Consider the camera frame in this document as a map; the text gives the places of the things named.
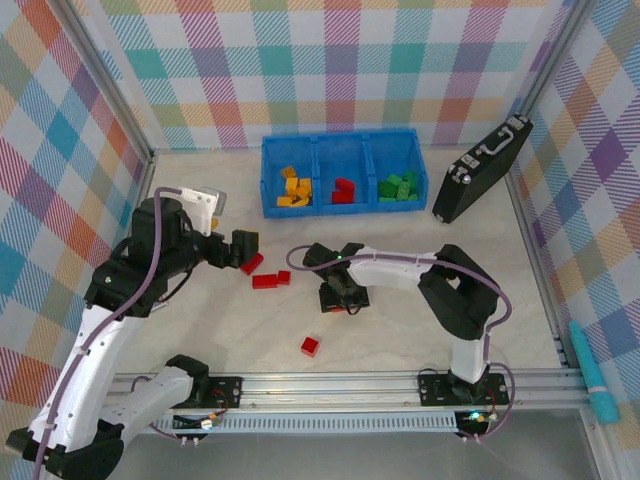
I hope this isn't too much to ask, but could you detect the blue three-compartment bin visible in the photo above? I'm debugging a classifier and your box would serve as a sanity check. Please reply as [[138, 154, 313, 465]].
[[259, 128, 430, 220]]

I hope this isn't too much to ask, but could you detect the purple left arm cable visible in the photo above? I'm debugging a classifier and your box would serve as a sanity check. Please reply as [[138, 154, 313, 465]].
[[32, 187, 184, 480]]

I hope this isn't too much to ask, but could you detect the aluminium side rail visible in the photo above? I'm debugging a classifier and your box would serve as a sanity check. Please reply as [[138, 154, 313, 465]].
[[132, 149, 159, 211], [502, 164, 581, 374]]

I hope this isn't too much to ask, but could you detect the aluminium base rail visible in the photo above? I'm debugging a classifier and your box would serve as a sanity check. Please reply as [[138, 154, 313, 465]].
[[99, 368, 591, 416]]

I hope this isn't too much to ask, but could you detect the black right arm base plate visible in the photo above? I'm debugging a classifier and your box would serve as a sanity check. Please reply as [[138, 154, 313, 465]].
[[416, 367, 511, 407]]

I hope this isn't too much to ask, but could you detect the slotted cable tray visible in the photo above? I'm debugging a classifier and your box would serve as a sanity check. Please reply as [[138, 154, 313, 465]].
[[144, 412, 464, 436]]

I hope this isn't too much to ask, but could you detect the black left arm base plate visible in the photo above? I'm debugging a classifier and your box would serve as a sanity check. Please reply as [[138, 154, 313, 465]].
[[199, 374, 245, 410]]

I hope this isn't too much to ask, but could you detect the aluminium frame post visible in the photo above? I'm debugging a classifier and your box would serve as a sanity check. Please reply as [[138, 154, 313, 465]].
[[514, 0, 594, 119], [59, 0, 157, 166]]

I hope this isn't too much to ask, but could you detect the black briefcase with silver handle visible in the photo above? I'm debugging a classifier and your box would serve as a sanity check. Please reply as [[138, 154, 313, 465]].
[[431, 113, 534, 225]]

